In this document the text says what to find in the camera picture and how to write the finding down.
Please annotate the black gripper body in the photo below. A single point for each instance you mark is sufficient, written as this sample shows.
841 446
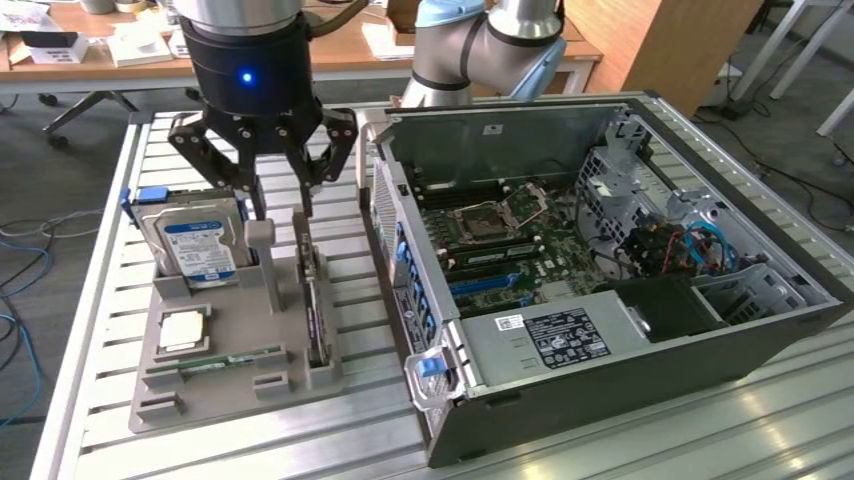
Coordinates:
247 75

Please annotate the graphics card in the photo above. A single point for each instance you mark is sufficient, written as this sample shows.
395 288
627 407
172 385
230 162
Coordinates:
316 320

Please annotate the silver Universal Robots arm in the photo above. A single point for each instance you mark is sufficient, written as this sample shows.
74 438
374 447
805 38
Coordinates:
447 55

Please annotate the small white printed box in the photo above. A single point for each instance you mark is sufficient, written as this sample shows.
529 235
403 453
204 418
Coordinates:
178 45

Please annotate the wooden desk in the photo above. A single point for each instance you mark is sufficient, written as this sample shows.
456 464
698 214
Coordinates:
347 55

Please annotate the flat white box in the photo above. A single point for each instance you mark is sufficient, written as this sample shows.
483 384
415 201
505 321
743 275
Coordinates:
139 50

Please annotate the stack of white papers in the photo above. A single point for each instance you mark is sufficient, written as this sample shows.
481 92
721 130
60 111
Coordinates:
387 42

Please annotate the grey mug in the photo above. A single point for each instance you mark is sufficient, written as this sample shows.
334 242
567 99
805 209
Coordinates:
98 6

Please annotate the CPU socket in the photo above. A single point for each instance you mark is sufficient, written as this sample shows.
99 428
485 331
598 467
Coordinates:
481 222

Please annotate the office chair base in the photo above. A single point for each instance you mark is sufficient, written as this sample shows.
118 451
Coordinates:
74 115

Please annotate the white box with black lid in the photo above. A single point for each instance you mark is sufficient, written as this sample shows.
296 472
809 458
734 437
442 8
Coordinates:
59 50

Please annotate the grey parts rack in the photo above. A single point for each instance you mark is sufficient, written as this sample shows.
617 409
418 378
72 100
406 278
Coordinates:
240 325

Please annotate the open socket cover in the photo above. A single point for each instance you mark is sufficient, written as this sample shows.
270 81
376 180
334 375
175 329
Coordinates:
527 202

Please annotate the installed RAM stick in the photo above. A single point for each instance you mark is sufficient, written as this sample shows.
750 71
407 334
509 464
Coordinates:
497 254

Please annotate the silver CPU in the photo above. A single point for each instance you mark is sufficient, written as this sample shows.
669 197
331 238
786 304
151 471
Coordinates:
182 330

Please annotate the long blue expansion slot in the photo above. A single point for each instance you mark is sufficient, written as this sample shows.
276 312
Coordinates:
483 284

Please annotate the green RAM stick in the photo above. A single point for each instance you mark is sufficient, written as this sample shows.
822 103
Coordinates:
214 361

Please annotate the green motherboard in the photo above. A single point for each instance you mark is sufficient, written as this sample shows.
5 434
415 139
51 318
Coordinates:
561 260

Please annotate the short blue expansion slot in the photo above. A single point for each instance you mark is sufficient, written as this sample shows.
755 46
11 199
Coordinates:
514 301

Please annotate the perforated silver drive cage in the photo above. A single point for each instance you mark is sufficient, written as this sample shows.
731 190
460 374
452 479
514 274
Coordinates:
621 190

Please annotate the blue case latch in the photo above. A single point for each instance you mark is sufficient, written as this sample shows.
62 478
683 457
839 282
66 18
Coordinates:
428 367

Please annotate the grey power supply unit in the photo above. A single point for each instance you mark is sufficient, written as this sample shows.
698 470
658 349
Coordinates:
507 350

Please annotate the open black PC case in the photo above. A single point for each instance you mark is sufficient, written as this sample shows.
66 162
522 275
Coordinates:
601 395

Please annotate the silver disk bay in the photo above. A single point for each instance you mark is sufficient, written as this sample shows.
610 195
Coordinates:
754 295

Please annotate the hard disk with blue bracket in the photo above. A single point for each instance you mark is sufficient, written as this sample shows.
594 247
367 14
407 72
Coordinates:
194 245

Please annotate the white table frame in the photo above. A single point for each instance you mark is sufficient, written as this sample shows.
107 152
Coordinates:
801 45

